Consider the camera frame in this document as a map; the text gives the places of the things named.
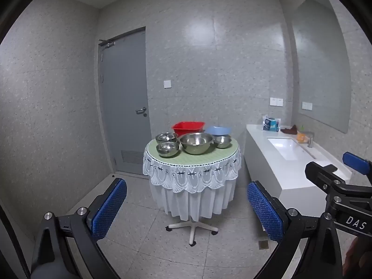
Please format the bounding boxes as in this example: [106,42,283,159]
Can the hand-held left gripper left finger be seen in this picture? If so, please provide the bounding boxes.
[30,177,128,279]

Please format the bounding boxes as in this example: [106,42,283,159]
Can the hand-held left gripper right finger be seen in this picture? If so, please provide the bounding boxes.
[247,180,344,279]

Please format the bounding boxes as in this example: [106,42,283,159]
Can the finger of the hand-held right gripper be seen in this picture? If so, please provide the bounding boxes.
[305,161,348,192]
[342,152,372,177]

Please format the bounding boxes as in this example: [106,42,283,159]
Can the small stainless steel bowl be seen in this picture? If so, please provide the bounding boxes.
[213,135,232,149]
[155,133,178,145]
[156,142,180,158]

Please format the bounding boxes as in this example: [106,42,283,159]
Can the blue plastic basin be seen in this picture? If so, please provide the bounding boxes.
[205,126,232,137]

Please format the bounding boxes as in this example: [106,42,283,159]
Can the large stainless steel bowl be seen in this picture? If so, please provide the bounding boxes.
[178,133,215,155]

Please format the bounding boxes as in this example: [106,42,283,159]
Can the red plastic basin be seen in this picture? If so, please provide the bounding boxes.
[171,121,205,138]

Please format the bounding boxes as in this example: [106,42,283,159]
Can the person's right hand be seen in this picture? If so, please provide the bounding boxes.
[342,235,372,279]

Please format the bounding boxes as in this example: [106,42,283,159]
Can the white sink basin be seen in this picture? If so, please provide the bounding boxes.
[267,138,316,161]

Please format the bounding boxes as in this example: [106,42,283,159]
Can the white sink counter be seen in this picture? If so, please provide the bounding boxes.
[246,123,353,202]

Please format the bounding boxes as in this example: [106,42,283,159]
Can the brown cloth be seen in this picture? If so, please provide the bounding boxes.
[280,124,298,136]

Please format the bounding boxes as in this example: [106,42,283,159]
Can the door vent grille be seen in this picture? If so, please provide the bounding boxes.
[120,150,145,164]

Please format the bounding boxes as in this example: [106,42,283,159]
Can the blue packet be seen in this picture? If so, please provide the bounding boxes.
[262,116,281,131]

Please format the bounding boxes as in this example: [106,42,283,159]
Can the white table base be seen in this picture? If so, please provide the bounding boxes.
[166,219,218,246]

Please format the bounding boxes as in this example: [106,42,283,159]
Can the green checkered table mat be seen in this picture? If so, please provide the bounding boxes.
[146,136,239,167]

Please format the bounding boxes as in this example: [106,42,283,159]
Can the grey door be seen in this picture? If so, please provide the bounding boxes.
[97,27,152,175]

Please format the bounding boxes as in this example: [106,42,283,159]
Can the wall mirror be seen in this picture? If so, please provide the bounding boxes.
[291,0,351,134]

